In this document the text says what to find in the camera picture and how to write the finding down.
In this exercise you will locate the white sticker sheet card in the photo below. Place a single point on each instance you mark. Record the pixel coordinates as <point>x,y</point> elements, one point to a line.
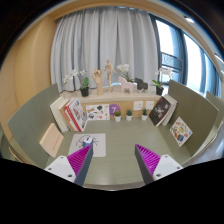
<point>97,112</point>

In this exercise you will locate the dark wooden horse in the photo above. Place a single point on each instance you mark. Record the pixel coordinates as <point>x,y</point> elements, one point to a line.
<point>141,84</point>

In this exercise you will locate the black cover book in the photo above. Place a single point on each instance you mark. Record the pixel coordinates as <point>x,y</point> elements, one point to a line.
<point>160,110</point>

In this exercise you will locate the white wall socket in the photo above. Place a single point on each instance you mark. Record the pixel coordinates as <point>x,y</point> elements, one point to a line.
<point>149,105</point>
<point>138,105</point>

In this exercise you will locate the green felt desk divider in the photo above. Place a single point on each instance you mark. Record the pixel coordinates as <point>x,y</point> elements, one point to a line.
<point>30,120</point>
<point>193,106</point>

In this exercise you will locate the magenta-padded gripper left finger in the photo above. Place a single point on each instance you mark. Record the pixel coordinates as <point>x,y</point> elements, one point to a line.
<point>63,166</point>

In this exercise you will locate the window with dark frame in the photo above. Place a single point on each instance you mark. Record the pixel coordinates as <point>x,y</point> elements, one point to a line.
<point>193,63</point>

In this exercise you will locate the grey curtain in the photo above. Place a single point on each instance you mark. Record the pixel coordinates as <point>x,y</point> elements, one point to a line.
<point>100,40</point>

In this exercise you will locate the purple round number sign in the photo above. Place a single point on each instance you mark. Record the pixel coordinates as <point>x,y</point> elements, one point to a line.
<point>114,108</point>

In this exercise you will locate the red-spined photo cover magazine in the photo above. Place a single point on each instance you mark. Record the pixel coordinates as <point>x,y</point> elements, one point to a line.
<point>78,114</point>

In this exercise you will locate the beige booklet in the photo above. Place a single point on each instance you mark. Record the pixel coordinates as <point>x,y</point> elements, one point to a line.
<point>51,140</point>

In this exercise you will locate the white orchid in black pot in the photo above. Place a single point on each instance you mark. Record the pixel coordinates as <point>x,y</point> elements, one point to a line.
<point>84,91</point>
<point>124,68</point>
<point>159,90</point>

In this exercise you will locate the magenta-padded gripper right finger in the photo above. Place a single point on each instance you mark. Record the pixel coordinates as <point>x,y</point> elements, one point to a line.
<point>163,166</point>

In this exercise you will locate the tan book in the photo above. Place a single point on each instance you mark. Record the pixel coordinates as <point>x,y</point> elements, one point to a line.
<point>66,116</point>

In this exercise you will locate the colourful food sticker card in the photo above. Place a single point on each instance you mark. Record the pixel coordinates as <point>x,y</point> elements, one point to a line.
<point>181,131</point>

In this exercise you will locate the wooden hand model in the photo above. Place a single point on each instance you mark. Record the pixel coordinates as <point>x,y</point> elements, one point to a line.
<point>98,78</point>

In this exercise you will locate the wooden shelf ledge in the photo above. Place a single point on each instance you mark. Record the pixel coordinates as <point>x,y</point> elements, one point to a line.
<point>113,97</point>

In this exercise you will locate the pink wooden horse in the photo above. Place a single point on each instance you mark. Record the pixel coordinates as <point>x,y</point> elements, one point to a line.
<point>126,85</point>

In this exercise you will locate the wooden artist mannequin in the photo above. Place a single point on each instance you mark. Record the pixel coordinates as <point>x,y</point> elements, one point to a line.
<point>109,71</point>

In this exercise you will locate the small succulent in white pot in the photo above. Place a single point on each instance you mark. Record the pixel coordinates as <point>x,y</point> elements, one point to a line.
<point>129,117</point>
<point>144,117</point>
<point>117,118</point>

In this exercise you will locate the white mouse pad with drawing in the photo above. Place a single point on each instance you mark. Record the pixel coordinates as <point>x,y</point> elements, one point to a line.
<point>99,145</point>

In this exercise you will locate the white thick book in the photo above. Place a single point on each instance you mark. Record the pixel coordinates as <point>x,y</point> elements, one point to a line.
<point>172,106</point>

